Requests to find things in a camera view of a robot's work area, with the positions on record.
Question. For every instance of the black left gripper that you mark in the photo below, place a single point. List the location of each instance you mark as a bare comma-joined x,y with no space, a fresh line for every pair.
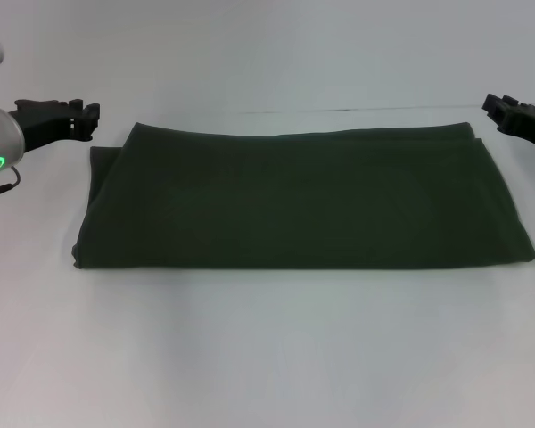
44,122

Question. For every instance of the dark green shirt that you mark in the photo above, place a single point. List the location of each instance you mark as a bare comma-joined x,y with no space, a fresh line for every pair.
294,200

